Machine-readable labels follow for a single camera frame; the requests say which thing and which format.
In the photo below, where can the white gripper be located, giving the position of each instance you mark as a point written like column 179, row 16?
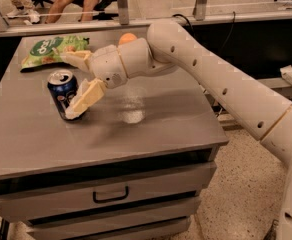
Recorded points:
column 106, row 67

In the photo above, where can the blue pepsi can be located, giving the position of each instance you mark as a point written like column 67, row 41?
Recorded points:
column 63, row 86

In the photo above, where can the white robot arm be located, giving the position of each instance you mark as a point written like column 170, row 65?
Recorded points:
column 264, row 113

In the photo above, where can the green chip bag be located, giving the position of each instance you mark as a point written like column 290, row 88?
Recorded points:
column 49, row 51

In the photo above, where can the orange fruit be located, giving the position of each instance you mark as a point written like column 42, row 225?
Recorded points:
column 127, row 37

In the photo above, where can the black office chair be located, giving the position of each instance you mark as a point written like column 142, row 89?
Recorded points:
column 99, row 4

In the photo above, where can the standing person legs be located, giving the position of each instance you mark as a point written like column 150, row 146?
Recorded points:
column 24, row 7

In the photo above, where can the grey drawer cabinet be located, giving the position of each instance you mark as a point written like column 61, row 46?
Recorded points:
column 158, row 136

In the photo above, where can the black drawer handle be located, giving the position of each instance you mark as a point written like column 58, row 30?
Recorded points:
column 110, row 195

